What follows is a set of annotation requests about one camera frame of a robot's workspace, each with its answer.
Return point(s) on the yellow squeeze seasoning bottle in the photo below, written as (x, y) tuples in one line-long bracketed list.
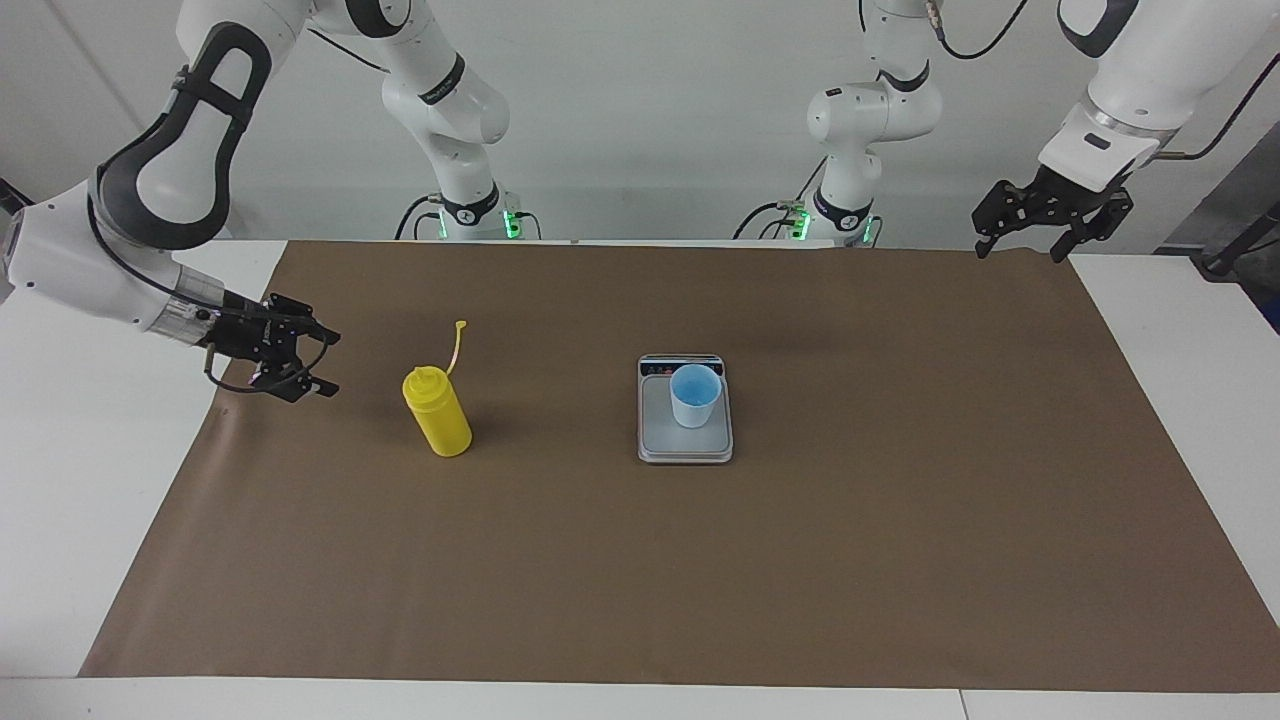
[(440, 415)]

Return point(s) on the dark grey background panel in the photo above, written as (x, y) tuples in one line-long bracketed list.
[(1235, 195)]

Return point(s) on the silver digital kitchen scale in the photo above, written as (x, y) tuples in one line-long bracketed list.
[(685, 445)]

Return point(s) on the brown paper table mat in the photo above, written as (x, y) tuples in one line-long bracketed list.
[(700, 560)]

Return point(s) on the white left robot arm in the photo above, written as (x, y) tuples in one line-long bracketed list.
[(870, 110)]

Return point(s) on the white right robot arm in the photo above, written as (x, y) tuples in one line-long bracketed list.
[(165, 180)]

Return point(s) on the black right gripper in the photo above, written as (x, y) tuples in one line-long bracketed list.
[(250, 335)]

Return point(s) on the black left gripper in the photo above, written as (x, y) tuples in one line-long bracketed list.
[(1060, 200)]

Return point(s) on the black clamp stand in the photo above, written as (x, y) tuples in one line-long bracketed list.
[(1230, 255), (10, 195)]

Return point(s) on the light blue plastic cup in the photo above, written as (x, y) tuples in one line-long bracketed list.
[(695, 395)]

